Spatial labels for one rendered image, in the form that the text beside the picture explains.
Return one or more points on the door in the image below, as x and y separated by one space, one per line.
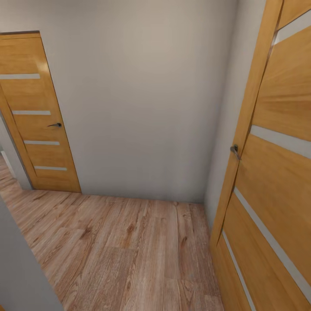
260 243
30 107

